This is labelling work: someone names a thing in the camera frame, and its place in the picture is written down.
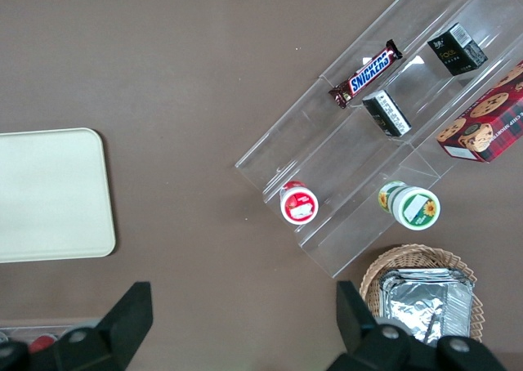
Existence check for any clear acrylic stepped shelf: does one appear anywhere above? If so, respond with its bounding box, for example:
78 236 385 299
234 0 523 281

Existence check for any red cola bottle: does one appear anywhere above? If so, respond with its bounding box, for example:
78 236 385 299
27 334 57 355

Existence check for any red strawberry yogurt cup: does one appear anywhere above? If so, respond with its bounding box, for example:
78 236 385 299
279 179 320 226

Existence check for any Snickers chocolate bar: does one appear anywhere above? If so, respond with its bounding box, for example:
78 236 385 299
328 38 404 110

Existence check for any cream plastic tray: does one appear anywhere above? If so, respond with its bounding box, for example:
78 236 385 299
0 127 117 264

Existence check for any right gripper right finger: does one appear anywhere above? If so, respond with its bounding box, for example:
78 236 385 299
325 279 413 371

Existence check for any silver foil packet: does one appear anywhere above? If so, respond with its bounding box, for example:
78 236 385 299
378 267 478 348

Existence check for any red tartan cookie box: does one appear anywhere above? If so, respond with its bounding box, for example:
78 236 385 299
436 60 523 165

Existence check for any clear acrylic bottle rack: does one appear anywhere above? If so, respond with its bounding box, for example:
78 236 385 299
0 324 99 350

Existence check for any light tan wicker basket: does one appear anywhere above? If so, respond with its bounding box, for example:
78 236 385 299
359 244 485 344

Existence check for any small black carton box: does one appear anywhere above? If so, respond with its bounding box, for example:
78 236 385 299
361 89 413 138
427 22 489 78

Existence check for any green sunflower yogurt cup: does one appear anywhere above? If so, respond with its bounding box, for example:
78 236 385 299
377 180 441 231

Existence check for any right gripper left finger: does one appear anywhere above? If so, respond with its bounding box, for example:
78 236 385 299
51 280 154 371

